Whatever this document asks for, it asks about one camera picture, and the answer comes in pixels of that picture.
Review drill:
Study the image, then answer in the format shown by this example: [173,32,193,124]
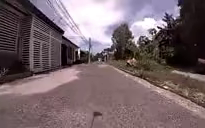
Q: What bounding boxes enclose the utility pole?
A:
[87,37,92,65]

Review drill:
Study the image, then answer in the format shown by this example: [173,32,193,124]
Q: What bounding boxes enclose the grey asphalt road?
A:
[0,62,205,128]

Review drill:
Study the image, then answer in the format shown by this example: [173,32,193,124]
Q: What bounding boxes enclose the dark low building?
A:
[60,35,81,67]

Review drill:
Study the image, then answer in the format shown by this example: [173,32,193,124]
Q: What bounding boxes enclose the pale concrete apron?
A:
[0,64,84,98]

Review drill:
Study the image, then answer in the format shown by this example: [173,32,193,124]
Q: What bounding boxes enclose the grey louvred building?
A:
[0,0,66,77]

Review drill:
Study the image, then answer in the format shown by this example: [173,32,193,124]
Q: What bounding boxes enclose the grass verge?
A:
[107,58,205,113]

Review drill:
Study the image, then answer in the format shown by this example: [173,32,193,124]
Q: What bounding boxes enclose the concrete kerb strip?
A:
[108,63,205,123]

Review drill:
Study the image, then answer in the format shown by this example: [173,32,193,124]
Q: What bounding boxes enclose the row of trees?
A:
[109,0,205,68]

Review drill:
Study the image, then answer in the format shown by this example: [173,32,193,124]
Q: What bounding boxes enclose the overhead wires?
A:
[44,0,91,44]

